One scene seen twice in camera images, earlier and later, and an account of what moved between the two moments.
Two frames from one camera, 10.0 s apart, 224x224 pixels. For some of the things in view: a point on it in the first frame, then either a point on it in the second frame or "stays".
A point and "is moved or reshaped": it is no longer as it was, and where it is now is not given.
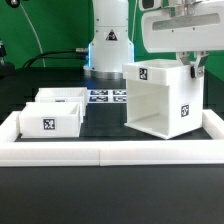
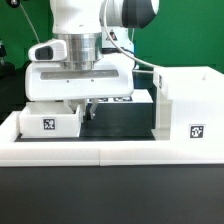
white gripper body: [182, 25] -> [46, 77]
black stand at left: [7, 70] stays
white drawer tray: [51, 120] stays
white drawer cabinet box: [162, 97] is moved or reshaped
